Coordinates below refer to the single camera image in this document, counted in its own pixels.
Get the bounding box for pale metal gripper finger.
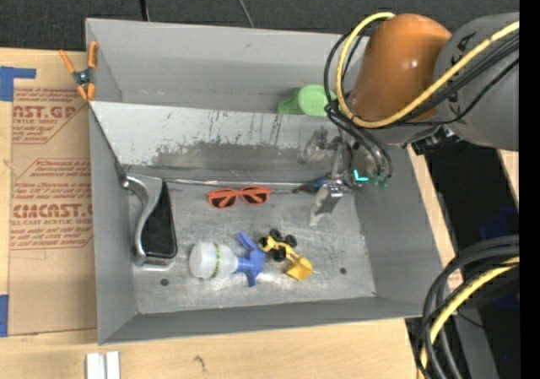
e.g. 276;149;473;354
294;177;334;195
309;182;344;227

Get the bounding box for grey metal bin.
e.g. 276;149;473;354
85;17;461;345

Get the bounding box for orange sunglasses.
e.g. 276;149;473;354
206;185;273;209

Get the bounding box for yellow toy excavator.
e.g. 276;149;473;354
256;228;315;282

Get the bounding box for green plastic cup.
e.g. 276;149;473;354
277;84;338;116

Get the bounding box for white and blue spray bottle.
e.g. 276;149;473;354
187;231;268;288

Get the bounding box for silver and black hand tool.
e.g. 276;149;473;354
121;173;180;267

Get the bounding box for brown cardboard board red print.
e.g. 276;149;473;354
0;46;99;337

